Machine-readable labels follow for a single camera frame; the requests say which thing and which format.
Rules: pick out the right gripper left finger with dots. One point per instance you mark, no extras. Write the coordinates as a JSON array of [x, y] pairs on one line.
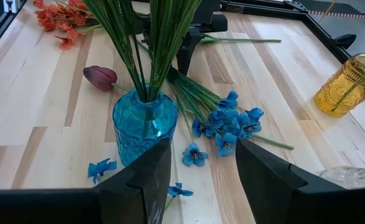
[[141, 193]]

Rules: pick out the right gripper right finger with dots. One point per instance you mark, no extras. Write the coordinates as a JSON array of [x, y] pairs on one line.
[[263, 186]]

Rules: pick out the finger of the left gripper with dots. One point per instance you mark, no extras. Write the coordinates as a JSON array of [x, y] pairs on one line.
[[186, 53]]

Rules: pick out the blue glass vase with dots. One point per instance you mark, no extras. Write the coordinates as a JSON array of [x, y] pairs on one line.
[[138, 127]]

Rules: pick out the blue artificial flower bunch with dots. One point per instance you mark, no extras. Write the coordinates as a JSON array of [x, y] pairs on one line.
[[229, 121]]

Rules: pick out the clear glass vase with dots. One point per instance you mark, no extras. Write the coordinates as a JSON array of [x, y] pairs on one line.
[[350, 177]]

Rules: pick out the yellow glass vase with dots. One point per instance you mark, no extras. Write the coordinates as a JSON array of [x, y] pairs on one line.
[[344, 90]]

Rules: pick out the small fallen blue blossom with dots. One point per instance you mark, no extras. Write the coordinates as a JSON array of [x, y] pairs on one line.
[[179, 191], [99, 168]]

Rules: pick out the dark red artificial tulip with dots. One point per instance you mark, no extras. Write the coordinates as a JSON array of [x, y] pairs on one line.
[[99, 77]]

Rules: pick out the black mat orange striped edge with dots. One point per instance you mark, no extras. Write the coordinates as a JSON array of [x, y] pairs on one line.
[[337, 14]]

